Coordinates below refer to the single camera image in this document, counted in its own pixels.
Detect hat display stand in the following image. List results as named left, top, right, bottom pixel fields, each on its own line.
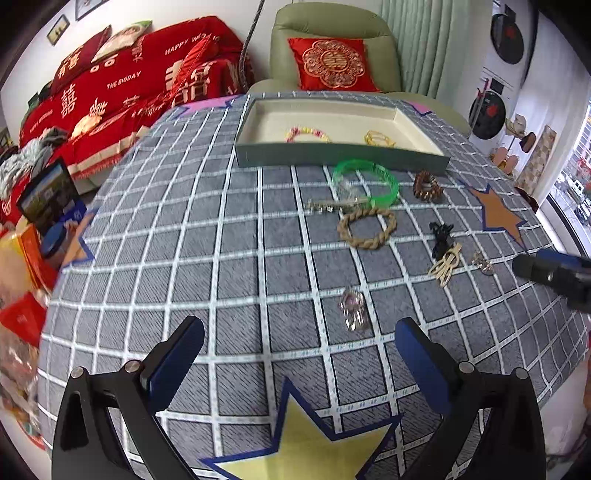
left=489, top=113, right=539, bottom=176

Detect orange box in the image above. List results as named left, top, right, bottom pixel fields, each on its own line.
left=0, top=226, right=58, bottom=296

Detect green translucent bangle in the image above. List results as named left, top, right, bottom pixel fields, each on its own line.
left=332, top=158, right=400, bottom=208

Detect green jewelry tray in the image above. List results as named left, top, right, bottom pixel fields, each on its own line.
left=235, top=98, right=451, bottom=177

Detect yellow star sticker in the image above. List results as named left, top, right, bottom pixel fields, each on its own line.
left=199, top=376, right=404, bottom=480

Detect blue jar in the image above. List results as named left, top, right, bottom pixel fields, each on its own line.
left=39, top=222, right=75, bottom=268

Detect white pillow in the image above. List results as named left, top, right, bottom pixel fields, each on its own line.
left=91, top=20, right=153, bottom=64

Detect beige hair clip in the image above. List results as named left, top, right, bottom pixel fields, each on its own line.
left=428, top=244, right=463, bottom=289

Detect grey clothing pile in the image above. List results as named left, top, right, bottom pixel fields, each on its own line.
left=0, top=127, right=70, bottom=199

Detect white dryer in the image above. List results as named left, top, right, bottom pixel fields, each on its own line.
left=482, top=0, right=541, bottom=88

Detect small metal earrings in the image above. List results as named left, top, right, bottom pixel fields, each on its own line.
left=471, top=251, right=496, bottom=276

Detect red bag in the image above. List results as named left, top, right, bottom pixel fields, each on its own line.
left=0, top=291, right=49, bottom=349

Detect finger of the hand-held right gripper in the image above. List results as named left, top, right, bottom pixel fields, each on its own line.
left=536, top=249, right=591, bottom=272
left=512, top=255, right=591, bottom=315

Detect tablet screen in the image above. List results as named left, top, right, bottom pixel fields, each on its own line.
left=16, top=158, right=79, bottom=232

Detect green curtain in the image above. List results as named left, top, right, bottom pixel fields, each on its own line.
left=381, top=0, right=492, bottom=100

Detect red pillow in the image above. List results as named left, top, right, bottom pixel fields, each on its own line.
left=50, top=25, right=113, bottom=95

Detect clear pink hair clip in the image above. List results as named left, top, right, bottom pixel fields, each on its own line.
left=339, top=286, right=370, bottom=332

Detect silver chain bracelet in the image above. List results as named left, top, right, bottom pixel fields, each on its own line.
left=307, top=178, right=370, bottom=215

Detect brown hair claw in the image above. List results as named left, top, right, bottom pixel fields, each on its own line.
left=413, top=170, right=445, bottom=202

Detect green armchair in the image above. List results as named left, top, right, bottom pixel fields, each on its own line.
left=247, top=4, right=472, bottom=137

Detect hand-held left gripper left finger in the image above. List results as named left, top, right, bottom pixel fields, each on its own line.
left=51, top=316, right=206, bottom=480

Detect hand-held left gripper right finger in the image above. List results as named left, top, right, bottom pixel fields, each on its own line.
left=394, top=316, right=548, bottom=480

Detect grey hanging cable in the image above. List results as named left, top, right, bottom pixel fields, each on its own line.
left=238, top=0, right=266, bottom=95

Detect red printed blanket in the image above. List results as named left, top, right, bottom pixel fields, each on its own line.
left=18, top=16, right=254, bottom=181

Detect black hair claw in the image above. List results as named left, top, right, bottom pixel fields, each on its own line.
left=428, top=222, right=455, bottom=260

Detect white washing machine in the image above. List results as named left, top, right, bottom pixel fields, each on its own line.
left=468, top=69, right=522, bottom=141

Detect gold bracelet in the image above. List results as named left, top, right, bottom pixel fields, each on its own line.
left=364, top=130, right=397, bottom=148

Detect red embroidered cushion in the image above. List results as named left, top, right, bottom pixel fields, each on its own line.
left=287, top=37, right=382, bottom=93

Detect orange star sticker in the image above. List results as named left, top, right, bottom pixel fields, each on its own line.
left=464, top=184, right=529, bottom=245

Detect small picture frame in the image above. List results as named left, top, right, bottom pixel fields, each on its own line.
left=47, top=14, right=70, bottom=45

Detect braided rope bracelet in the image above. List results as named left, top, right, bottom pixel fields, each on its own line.
left=338, top=206, right=398, bottom=251

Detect grey checked tablecloth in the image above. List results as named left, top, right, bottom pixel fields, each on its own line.
left=36, top=90, right=589, bottom=480

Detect checked wooden panel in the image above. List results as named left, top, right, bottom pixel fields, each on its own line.
left=515, top=124, right=571, bottom=197

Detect pink yellow beaded bracelet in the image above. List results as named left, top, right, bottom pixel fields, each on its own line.
left=285, top=127, right=331, bottom=144

